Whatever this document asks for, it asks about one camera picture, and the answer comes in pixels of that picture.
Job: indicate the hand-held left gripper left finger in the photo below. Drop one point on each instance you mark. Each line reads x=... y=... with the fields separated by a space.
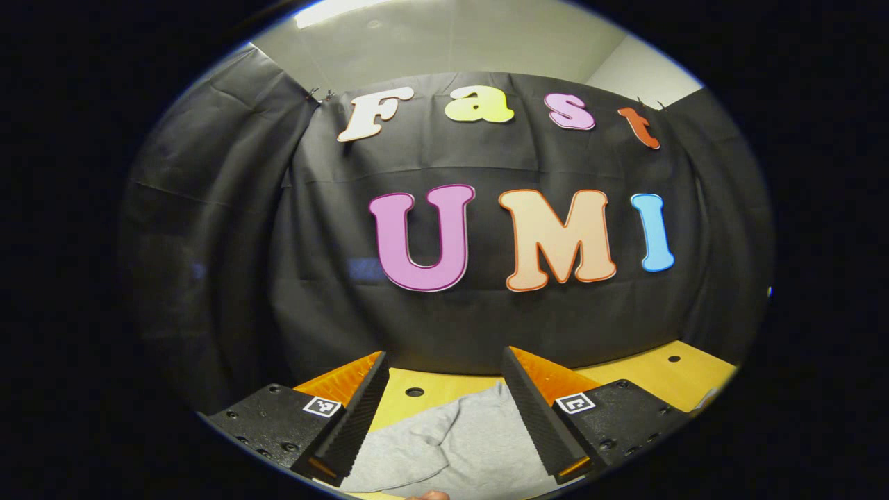
x=354 y=417

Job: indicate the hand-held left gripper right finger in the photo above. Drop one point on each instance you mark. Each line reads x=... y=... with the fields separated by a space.
x=535 y=417

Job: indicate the grey sweatshirt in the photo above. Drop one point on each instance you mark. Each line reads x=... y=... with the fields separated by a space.
x=444 y=444

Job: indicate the black backdrop cloth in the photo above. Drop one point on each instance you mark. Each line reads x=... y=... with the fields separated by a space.
x=486 y=160

